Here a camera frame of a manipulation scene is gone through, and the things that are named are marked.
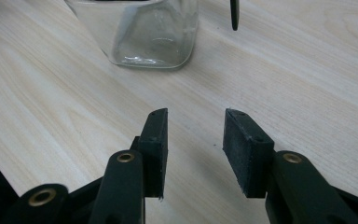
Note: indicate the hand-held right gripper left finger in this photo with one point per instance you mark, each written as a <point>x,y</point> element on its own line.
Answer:
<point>155,155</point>

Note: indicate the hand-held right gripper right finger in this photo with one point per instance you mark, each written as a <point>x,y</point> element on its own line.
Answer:
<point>245,155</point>

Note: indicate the square glass jar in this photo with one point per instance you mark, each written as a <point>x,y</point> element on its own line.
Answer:
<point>155,40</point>

